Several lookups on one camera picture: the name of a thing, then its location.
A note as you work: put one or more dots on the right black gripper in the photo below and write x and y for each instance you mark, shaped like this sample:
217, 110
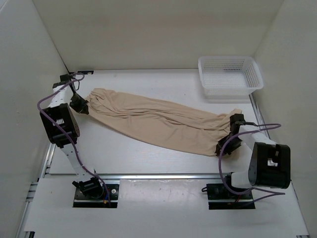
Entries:
226, 149

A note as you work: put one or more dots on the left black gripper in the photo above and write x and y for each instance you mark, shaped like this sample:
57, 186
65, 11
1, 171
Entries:
82, 106

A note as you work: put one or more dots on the beige trousers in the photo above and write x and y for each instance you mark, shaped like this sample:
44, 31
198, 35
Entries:
160, 123

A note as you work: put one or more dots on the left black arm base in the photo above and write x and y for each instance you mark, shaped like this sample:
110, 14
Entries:
100, 200

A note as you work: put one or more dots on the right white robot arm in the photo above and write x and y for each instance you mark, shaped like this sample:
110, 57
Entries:
270, 163

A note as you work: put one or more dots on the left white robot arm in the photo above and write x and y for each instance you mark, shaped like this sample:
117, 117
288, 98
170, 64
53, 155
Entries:
63, 130

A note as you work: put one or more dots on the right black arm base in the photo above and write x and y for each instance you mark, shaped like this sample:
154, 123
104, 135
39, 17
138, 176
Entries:
219, 198

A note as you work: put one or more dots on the white plastic basket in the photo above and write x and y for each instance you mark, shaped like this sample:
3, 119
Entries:
229, 76

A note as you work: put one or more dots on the black corner bracket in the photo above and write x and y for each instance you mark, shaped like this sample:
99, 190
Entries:
86, 72

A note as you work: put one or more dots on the aluminium rail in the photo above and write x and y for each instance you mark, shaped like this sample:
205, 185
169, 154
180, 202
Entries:
159, 196

